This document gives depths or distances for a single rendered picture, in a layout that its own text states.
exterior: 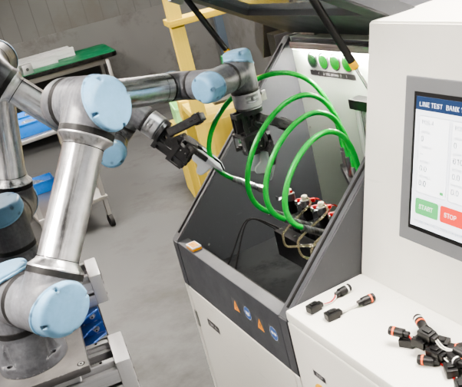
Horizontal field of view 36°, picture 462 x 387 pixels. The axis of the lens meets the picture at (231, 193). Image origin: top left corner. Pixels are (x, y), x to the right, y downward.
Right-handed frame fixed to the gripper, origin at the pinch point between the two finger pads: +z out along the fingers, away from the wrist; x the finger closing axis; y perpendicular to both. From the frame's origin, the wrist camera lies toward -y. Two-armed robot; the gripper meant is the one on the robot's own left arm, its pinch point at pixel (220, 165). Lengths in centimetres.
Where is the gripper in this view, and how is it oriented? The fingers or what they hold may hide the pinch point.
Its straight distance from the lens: 201.8
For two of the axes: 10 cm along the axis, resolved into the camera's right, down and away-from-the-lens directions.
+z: 8.1, 5.9, -0.5
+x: -1.8, 1.7, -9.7
